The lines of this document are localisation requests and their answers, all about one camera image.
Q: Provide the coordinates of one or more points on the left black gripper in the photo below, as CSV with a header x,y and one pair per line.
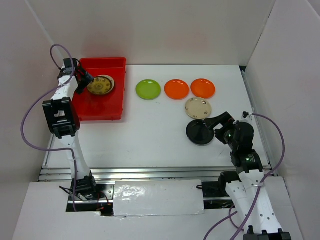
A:
x,y
86,74

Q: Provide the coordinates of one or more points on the green plate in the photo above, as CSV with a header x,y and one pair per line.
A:
x,y
148,89

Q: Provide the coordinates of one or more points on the aluminium rail frame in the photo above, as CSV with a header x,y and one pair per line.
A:
x,y
149,142

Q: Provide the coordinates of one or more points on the red plastic bin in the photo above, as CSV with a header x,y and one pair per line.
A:
x,y
91,107

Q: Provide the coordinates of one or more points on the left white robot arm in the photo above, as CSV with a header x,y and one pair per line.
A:
x,y
64,123

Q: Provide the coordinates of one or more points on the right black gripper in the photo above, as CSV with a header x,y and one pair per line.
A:
x,y
224,118

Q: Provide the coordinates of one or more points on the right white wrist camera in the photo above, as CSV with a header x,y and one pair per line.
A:
x,y
247,116

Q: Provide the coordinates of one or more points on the orange plate right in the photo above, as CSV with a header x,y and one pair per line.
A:
x,y
203,88

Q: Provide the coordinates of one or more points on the orange plate middle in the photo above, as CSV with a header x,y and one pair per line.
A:
x,y
176,89

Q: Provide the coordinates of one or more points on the brown yellow patterned plate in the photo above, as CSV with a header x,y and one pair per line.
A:
x,y
99,86

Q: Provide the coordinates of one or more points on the white foil cover sheet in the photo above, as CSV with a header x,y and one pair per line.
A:
x,y
157,198

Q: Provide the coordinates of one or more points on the orange plate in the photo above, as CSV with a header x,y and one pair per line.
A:
x,y
203,88
176,89

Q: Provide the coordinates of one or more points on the black plate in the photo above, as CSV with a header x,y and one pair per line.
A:
x,y
198,132

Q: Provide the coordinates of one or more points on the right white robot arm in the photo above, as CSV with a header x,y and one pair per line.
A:
x,y
246,184

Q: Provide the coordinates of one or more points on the cream floral plate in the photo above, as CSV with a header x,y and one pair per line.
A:
x,y
198,108
112,82

